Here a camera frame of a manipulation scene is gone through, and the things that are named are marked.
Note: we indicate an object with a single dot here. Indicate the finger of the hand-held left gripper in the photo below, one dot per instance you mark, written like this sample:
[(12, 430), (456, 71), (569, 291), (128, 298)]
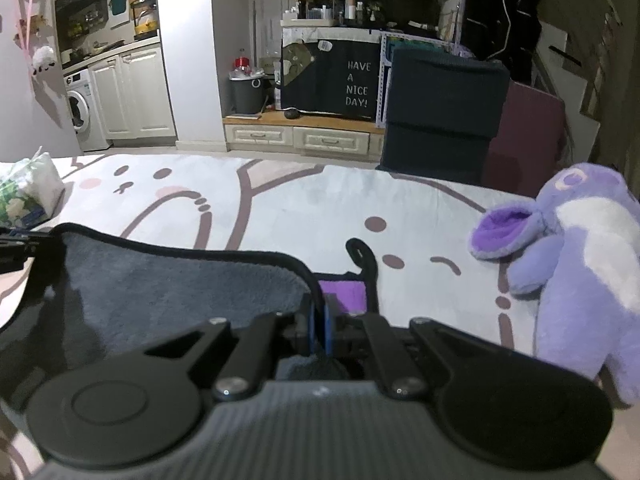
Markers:
[(20, 247)]

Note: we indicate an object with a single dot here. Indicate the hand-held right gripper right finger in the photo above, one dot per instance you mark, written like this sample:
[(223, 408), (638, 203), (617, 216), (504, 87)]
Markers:
[(329, 329)]

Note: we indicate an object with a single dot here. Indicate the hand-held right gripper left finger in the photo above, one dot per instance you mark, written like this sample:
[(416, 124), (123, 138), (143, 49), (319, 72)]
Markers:
[(310, 329)]

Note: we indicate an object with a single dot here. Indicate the grey towel with black edge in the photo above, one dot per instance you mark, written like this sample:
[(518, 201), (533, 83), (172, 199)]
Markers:
[(165, 290)]

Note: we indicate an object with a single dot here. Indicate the green floral tissue pack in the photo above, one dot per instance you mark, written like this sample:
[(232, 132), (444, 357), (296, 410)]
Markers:
[(25, 190)]

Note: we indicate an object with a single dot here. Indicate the white printed cartoon blanket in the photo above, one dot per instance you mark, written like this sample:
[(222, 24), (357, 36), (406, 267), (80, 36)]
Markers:
[(280, 205)]

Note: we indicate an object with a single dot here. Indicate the white washing machine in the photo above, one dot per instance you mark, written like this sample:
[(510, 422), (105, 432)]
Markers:
[(82, 107)]

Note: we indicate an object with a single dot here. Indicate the white hanging plush toy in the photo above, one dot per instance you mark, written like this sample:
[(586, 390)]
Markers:
[(42, 60)]

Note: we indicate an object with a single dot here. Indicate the white kitchen cabinet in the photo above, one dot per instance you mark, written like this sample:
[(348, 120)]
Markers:
[(132, 92)]

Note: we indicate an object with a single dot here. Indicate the white low drawer cabinet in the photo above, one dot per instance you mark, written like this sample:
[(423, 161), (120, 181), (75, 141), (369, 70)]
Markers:
[(300, 135)]

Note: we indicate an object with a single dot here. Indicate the small black oval object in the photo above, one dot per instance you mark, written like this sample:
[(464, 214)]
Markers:
[(291, 112)]

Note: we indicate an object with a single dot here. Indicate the grey trash bin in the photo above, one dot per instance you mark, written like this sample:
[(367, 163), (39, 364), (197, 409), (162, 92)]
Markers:
[(246, 94)]

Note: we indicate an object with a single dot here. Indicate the dark blue padded chair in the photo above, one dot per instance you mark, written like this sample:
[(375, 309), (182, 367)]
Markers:
[(440, 110)]

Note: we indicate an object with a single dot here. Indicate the black printed cloth cover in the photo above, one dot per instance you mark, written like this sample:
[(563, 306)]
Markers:
[(330, 77)]

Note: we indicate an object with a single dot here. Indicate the purple plush toy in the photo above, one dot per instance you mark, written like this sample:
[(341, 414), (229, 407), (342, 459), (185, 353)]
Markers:
[(575, 270)]

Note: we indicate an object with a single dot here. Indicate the white metal rack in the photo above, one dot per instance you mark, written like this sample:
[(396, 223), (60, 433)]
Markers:
[(384, 80)]

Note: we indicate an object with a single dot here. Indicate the red lid jar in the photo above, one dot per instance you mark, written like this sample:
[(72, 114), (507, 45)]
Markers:
[(242, 62)]

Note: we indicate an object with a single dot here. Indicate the maroon board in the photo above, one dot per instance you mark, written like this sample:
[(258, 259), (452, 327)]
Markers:
[(530, 135)]

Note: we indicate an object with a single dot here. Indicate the cream desktop shelf organizer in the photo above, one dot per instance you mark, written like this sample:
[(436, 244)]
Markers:
[(307, 7)]

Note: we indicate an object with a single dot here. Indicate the black hanging jacket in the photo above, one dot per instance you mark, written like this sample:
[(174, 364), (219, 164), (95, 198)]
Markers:
[(500, 15)]

